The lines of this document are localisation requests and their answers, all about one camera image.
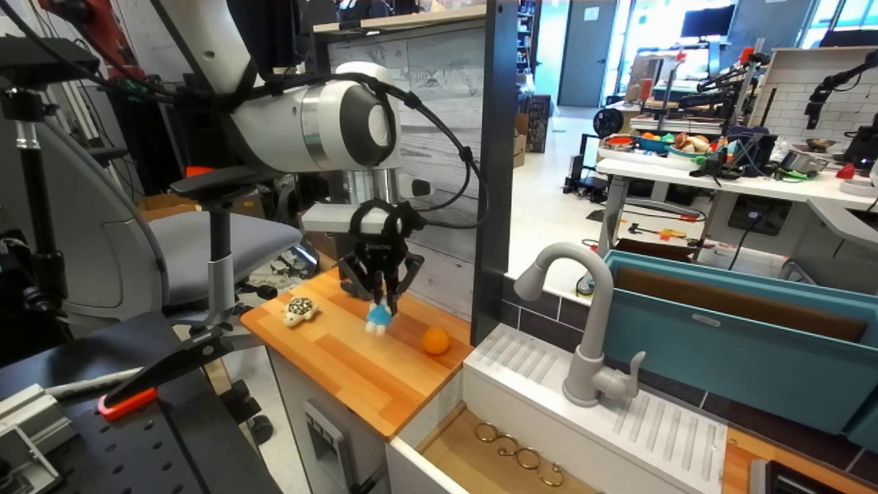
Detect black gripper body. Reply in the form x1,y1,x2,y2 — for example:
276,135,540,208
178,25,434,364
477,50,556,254
341,198,426,295

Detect blue plush doll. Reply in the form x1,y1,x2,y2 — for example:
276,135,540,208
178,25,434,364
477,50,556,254
366,301,393,334

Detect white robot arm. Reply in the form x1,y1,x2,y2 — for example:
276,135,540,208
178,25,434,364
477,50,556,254
152,0,399,172

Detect orange ball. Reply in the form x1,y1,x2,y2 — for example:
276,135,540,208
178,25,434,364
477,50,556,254
421,326,451,357

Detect small turtle toy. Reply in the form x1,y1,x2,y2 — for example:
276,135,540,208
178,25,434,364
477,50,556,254
285,295,318,326

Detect whitewashed wood back panel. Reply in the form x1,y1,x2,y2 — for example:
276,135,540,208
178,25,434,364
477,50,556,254
318,0,518,342

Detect white toy sink unit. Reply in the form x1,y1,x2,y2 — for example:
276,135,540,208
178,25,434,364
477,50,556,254
388,326,726,494

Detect grey toy faucet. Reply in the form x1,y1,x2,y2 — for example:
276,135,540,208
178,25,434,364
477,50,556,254
512,241,644,407

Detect black orange clamp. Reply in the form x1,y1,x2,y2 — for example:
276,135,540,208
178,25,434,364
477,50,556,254
95,331,242,423

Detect grey office chair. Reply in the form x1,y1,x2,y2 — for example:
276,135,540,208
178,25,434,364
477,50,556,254
38,122,303,326

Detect teal storage bin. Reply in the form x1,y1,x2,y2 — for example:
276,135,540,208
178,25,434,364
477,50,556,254
606,251,878,446

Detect white cluttered workbench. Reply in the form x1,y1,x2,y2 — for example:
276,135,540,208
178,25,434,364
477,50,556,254
596,149,875,254

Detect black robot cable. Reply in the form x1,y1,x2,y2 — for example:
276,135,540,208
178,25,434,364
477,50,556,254
244,69,486,230

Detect black camera stand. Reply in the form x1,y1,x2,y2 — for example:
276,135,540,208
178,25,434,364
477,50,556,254
0,36,98,313

